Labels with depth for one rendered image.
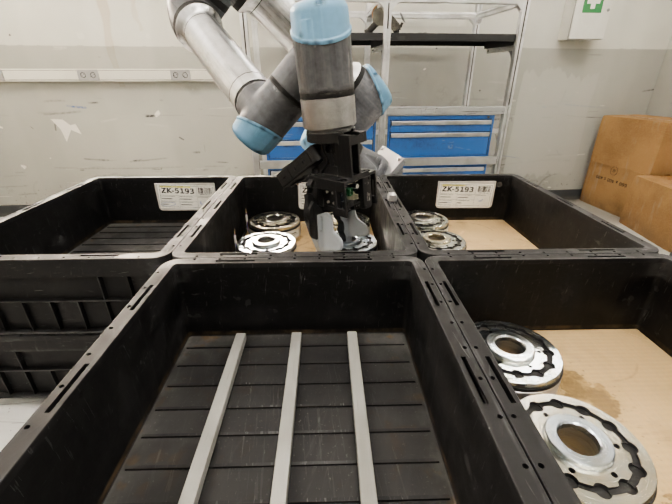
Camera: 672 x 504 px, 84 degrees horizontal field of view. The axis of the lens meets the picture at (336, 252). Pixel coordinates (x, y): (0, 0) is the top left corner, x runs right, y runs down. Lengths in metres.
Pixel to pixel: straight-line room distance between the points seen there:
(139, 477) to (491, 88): 3.66
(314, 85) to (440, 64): 3.10
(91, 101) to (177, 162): 0.76
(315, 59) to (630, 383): 0.51
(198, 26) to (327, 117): 0.40
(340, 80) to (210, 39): 0.34
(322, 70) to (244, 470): 0.44
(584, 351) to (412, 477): 0.28
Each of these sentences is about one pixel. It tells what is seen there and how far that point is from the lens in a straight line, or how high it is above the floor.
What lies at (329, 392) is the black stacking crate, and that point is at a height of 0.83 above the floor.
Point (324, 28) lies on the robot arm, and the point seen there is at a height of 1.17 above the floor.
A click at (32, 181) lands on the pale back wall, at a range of 4.16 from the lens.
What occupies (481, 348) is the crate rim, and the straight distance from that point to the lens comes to 0.32.
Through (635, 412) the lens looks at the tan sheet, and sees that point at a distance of 0.49.
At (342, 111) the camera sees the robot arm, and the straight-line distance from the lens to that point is 0.53.
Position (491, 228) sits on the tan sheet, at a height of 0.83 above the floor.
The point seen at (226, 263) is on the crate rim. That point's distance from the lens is 0.45.
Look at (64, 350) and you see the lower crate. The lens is 0.62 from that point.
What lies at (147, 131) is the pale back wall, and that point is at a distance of 3.63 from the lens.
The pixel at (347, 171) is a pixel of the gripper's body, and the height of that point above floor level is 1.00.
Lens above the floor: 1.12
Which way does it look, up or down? 25 degrees down
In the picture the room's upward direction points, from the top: straight up
